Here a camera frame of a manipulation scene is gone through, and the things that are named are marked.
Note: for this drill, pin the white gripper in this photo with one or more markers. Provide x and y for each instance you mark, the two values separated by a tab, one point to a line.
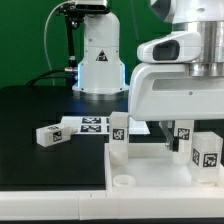
165	92

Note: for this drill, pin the white square tabletop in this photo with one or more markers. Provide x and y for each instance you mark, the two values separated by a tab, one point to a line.
150	165

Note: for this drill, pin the white obstacle fence front bar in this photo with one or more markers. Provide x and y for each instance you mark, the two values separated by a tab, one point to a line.
118	204

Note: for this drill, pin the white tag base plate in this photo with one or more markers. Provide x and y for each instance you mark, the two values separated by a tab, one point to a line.
100	125

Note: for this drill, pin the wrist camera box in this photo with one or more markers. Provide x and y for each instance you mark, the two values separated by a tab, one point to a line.
177	47

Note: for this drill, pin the black camera stand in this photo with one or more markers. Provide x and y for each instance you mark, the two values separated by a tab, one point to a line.
73	19

